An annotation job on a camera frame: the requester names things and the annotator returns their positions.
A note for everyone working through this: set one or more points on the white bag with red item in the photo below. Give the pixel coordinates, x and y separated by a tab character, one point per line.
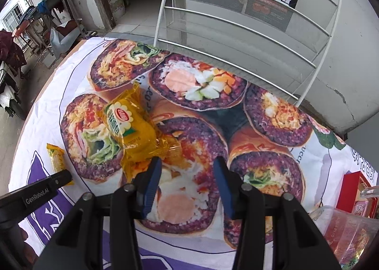
63	34

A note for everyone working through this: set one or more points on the purple white printed cloth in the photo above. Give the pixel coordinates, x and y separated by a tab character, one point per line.
207	116

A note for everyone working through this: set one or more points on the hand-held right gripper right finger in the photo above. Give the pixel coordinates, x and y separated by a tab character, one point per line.
223	187

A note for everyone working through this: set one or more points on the red tray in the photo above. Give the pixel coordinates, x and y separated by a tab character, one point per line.
351	187

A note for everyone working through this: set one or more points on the clear pitcher with cat print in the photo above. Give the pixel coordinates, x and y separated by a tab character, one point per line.
349	228

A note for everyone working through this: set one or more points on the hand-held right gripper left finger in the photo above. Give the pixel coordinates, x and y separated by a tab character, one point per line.
152	187

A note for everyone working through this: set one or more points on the yellow bread packet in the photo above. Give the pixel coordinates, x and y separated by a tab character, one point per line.
130	128

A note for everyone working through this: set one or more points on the metal workbench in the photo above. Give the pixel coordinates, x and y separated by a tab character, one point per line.
50	0

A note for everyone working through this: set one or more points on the dark red cloth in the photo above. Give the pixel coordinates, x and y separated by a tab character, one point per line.
9	51

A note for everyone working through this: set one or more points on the small yellow snack packet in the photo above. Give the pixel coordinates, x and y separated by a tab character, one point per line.
57	160

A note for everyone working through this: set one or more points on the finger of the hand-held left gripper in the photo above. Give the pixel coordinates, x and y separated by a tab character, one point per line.
63	176

